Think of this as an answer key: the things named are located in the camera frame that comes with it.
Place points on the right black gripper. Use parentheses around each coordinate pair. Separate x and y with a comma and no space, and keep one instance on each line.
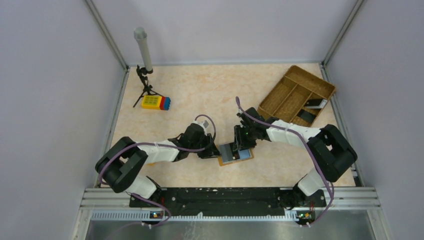
(240,143)

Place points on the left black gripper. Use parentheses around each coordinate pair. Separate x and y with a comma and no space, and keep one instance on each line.
(204,155)

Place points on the yellow leather card holder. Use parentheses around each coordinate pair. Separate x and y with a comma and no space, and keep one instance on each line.
(241,155)

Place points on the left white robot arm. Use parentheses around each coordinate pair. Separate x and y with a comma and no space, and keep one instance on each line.
(120,166)

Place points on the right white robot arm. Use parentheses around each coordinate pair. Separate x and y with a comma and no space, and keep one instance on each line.
(330,152)

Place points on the loose black card in tray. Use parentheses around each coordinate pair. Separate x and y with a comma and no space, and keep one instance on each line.
(306,116)

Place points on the grey silver cards in tray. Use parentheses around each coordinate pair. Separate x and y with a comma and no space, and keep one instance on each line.
(317,103)

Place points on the red blue toy bricks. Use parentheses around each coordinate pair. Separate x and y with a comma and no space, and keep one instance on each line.
(165,103)

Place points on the woven brown divided tray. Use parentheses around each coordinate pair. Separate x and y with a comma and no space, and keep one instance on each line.
(290,94)

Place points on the yellow toy brick block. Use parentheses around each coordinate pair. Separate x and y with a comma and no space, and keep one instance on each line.
(152,102)

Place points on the small black tripod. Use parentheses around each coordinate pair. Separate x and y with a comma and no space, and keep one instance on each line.
(143,73)

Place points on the grey cylinder on tripod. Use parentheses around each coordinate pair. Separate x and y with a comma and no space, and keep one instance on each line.
(140,36)

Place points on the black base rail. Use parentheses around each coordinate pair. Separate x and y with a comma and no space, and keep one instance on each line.
(236,201)

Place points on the grey slotted cable duct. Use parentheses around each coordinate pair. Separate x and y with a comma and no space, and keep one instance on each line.
(148,216)

